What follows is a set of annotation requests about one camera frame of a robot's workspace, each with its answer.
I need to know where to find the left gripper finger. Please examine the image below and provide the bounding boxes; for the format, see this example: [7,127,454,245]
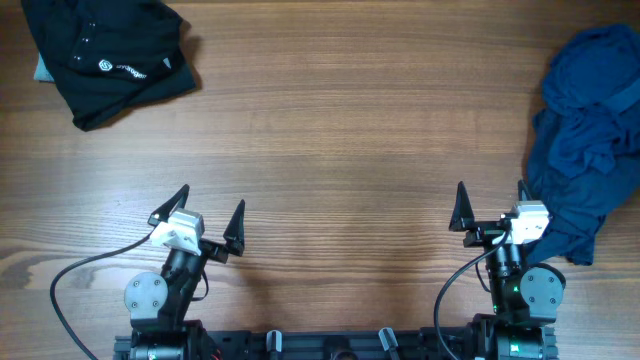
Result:
[147,184,190,226]
[223,199,246,257]

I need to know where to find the blue polo shirt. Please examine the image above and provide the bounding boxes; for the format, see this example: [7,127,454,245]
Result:
[543,24,639,178]

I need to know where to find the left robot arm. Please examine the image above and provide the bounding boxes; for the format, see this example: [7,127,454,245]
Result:
[113,184,246,360]

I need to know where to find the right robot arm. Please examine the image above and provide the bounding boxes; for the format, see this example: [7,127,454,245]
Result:
[447,181,566,360]

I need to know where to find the dark navy crumpled garment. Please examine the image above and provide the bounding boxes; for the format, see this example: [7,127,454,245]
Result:
[526,110,639,266]

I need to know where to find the black folded polo shirt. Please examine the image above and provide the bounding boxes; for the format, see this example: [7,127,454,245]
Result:
[21,0,196,132]

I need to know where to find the grey folded cloth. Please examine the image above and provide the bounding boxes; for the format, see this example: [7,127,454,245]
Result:
[33,55,55,83]

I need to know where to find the left black camera cable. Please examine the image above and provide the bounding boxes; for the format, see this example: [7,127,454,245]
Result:
[49,230,156,360]

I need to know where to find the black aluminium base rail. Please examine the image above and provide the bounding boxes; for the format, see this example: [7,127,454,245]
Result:
[113,327,559,360]

